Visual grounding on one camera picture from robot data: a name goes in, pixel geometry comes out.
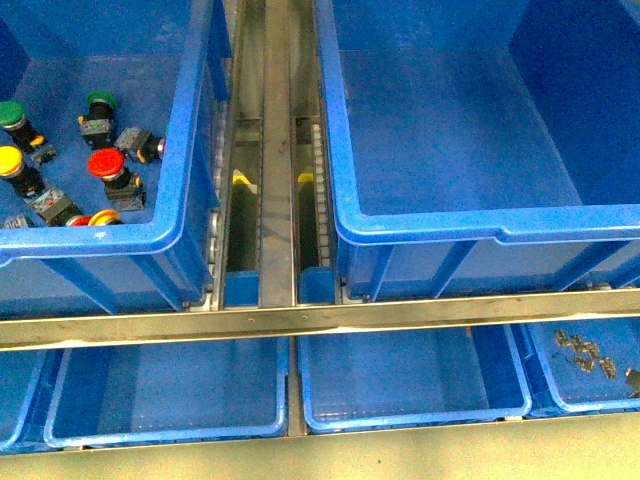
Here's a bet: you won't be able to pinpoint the red mushroom push button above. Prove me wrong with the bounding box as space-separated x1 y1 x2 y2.
87 148 146 212

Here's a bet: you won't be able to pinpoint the yellow mushroom push button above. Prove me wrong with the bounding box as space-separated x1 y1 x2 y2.
0 145 45 198

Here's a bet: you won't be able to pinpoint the lower blue bin middle-right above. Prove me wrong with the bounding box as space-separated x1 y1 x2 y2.
298 325 532 434

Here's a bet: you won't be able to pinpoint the lower blue bin middle-left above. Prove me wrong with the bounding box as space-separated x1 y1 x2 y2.
44 338 289 449

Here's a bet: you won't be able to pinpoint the blue target bin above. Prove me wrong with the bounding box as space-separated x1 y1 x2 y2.
315 1 639 301

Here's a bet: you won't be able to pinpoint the red button lying sideways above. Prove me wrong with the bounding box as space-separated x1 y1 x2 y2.
115 127 166 164

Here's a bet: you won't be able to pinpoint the yellow button at rim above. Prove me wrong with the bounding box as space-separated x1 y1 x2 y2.
88 209 123 226

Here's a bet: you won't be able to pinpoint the blue source bin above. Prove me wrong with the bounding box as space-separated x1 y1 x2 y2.
1 1 231 319

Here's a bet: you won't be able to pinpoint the green push button upright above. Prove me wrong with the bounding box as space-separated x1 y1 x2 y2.
78 90 117 150

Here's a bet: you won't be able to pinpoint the red button at rim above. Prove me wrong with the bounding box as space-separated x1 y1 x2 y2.
27 187 85 227

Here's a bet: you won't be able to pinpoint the lower blue bin with parts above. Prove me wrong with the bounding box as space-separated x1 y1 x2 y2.
512 318 639 418

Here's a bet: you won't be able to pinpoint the green push button left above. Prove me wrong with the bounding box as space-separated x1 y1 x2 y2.
1 100 57 165

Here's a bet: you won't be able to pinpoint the lower blue bin far-left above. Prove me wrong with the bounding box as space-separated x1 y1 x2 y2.
1 350 63 456

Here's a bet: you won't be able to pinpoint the small metal parts pile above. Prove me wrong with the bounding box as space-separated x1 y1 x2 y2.
554 328 639 399

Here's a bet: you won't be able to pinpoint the metal centre divider rail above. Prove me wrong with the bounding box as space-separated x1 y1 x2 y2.
259 1 295 308

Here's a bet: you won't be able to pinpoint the metal front shelf rail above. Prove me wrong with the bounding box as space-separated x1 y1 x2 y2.
1 288 639 351

